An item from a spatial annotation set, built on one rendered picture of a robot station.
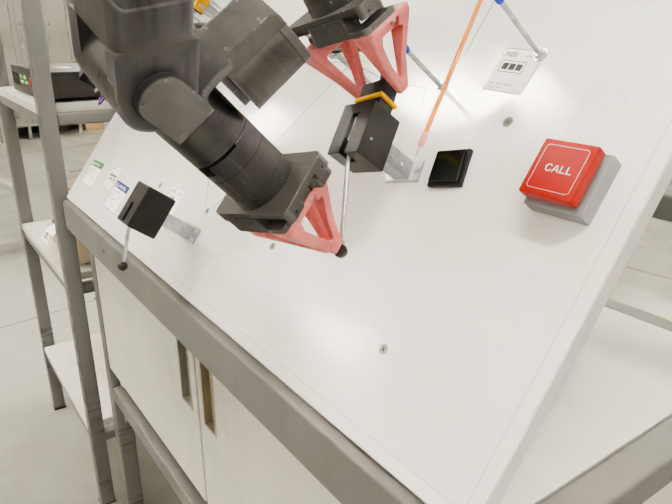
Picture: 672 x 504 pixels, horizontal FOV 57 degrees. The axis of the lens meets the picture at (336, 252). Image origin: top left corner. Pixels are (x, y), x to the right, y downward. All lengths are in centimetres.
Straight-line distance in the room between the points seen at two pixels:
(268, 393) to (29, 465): 152
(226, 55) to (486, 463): 35
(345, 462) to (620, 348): 50
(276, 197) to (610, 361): 56
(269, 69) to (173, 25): 10
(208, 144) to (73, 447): 175
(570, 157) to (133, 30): 33
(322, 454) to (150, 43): 40
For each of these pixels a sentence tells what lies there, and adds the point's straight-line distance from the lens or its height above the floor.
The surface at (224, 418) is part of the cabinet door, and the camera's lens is 95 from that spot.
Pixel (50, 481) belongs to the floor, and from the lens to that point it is 206.
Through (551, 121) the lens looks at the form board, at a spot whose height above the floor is 114.
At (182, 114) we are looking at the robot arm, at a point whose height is 116.
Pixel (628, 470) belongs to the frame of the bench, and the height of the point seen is 80.
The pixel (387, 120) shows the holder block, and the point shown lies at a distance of 62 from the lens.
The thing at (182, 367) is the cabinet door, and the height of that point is 69.
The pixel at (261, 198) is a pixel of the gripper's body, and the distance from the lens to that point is 51.
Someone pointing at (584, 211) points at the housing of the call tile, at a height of 109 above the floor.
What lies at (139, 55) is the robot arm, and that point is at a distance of 41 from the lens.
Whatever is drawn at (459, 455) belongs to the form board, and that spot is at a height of 91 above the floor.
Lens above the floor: 122
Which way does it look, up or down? 20 degrees down
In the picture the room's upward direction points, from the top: straight up
